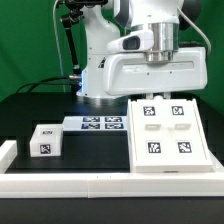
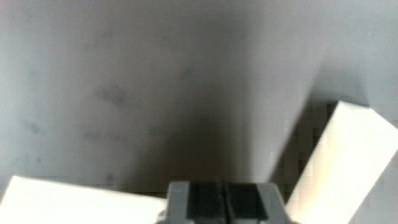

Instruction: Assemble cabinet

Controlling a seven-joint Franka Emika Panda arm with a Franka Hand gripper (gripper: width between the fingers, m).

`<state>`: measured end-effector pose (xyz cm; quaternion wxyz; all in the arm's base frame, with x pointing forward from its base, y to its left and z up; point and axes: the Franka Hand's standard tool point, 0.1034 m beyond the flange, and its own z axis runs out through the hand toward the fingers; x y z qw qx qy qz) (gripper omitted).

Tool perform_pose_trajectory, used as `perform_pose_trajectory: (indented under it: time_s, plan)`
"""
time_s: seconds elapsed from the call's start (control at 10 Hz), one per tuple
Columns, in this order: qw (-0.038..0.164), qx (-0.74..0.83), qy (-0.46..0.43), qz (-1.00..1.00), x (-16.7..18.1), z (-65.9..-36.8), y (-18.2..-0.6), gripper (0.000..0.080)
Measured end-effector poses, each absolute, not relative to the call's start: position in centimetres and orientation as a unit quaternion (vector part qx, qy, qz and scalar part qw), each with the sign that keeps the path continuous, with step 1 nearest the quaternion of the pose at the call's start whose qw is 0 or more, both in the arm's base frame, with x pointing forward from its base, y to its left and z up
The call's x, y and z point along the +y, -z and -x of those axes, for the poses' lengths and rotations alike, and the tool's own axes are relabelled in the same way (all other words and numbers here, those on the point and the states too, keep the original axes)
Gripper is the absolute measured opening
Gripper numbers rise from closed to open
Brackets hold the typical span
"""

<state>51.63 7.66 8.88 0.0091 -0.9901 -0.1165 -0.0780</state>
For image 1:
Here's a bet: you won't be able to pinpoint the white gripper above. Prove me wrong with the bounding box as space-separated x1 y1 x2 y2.
103 23 207 95

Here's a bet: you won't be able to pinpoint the white marker base plate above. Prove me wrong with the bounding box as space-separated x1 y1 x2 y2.
62 116 127 132

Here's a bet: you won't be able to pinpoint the white U-shaped fence frame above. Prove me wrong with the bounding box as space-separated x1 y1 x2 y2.
0 140 224 198

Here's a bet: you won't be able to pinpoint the white cabinet body box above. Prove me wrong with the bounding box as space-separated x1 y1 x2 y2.
127 99 212 173

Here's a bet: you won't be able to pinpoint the white cabinet door panel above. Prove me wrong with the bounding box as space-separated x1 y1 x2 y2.
169 100 206 160

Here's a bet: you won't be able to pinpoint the white cabinet top block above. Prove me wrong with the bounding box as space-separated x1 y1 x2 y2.
30 124 63 157

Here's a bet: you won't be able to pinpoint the grey thin cable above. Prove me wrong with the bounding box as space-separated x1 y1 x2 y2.
52 0 67 93

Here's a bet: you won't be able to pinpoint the black cables on table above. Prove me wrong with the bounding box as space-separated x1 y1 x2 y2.
16 75 82 94

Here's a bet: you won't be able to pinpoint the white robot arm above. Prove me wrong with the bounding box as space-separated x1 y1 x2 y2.
66 0 207 104

